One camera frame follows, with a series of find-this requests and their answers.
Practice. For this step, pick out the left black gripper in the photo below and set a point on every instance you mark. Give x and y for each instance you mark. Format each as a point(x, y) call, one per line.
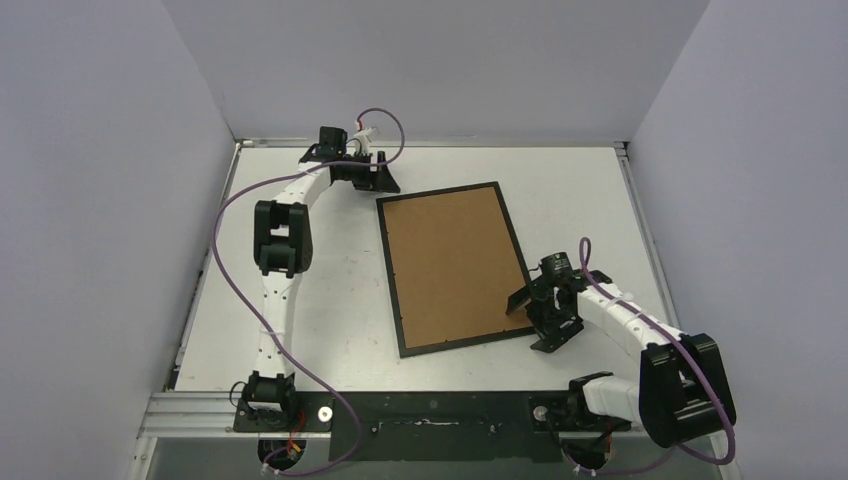
point(380, 181)

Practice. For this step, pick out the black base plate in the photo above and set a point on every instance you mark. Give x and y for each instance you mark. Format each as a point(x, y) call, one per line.
point(539, 447)

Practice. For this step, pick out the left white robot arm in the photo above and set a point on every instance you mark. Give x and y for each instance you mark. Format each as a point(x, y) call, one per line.
point(283, 251)

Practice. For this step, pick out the aluminium front rail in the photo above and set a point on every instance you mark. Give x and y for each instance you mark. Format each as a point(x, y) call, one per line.
point(185, 420)

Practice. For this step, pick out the brown cardboard backing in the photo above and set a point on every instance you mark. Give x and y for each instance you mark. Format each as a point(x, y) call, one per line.
point(450, 265)

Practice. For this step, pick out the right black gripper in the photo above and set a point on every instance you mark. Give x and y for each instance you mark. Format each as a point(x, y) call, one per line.
point(549, 318)

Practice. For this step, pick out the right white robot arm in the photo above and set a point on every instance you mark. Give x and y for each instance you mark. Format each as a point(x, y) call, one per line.
point(681, 392)

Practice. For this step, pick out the black picture frame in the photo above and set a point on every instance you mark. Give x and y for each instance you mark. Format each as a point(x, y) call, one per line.
point(397, 291)

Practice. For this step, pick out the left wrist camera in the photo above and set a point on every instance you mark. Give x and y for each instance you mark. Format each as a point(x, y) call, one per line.
point(359, 144)

